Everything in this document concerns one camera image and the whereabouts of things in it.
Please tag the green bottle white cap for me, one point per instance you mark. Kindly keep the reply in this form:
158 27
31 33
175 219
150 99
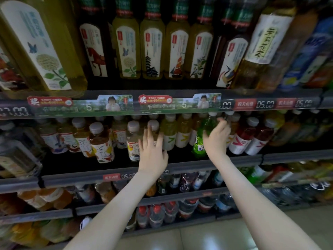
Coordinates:
199 143

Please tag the person's right hand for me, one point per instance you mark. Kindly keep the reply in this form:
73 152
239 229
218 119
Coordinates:
217 140

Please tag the row of large water jugs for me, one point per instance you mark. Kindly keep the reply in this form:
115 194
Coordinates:
156 216

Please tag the picture shelf label strip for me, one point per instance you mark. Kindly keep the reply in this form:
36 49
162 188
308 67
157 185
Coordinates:
78 105
171 103

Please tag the red price tag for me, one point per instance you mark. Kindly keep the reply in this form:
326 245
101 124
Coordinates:
286 103
244 104

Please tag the person's left forearm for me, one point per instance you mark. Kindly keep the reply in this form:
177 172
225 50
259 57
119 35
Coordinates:
114 221

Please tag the dark grey store shelving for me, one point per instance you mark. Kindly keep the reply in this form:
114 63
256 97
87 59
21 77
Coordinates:
187 167

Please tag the person's right forearm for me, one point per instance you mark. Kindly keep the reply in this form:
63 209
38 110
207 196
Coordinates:
255 211

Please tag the person's left hand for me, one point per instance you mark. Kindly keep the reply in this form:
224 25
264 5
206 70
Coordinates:
152 161

